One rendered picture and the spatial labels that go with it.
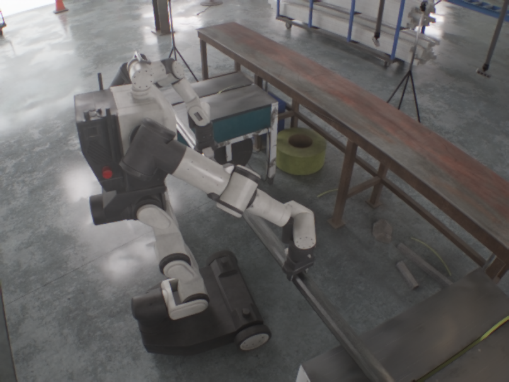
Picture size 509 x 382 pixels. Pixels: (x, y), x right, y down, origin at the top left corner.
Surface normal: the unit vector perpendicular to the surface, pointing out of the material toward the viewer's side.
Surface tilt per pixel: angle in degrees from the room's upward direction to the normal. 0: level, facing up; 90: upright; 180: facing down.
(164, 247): 90
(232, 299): 0
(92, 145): 90
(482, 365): 0
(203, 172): 58
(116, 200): 90
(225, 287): 0
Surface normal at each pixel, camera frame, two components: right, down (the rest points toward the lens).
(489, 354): 0.00, -0.74
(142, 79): 0.43, 0.61
